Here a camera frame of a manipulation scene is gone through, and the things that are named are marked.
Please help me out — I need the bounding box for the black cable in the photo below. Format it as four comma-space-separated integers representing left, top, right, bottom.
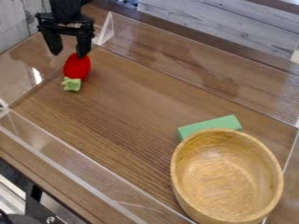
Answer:
0, 209, 11, 224

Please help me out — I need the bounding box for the black metal table frame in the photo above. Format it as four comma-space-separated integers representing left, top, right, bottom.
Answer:
24, 185, 85, 224

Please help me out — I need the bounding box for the clear acrylic tray wall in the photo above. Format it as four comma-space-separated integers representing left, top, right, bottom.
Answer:
0, 100, 195, 224

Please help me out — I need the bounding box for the green foam block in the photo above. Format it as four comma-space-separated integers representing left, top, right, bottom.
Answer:
178, 115, 243, 140

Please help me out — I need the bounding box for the red plush strawberry toy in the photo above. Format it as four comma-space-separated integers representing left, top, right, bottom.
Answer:
62, 53, 91, 92

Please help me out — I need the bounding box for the clear acrylic corner bracket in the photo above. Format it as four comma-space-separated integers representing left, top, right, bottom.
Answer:
93, 12, 115, 46

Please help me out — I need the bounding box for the wooden oval bowl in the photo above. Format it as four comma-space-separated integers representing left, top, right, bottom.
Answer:
171, 128, 285, 224

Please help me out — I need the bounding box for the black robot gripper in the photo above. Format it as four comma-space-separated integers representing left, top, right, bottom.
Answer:
35, 0, 95, 59

